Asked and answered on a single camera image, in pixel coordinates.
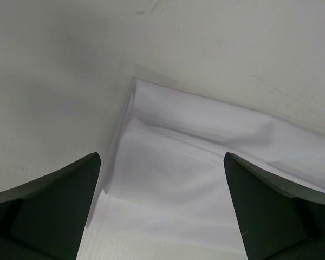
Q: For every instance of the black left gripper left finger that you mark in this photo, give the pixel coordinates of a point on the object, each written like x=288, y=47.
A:
x=45, y=218

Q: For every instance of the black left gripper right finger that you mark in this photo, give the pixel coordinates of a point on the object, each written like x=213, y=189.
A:
x=277, y=218

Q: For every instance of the white t shirt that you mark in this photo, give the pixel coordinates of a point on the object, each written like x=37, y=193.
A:
x=163, y=191

